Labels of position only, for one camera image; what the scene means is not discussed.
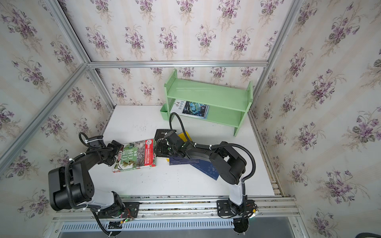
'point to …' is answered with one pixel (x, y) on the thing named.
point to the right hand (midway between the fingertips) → (164, 148)
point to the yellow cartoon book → (183, 137)
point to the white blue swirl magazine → (190, 108)
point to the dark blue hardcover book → (173, 161)
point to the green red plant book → (136, 155)
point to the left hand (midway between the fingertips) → (119, 152)
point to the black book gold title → (159, 134)
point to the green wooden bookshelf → (228, 104)
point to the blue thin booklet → (206, 167)
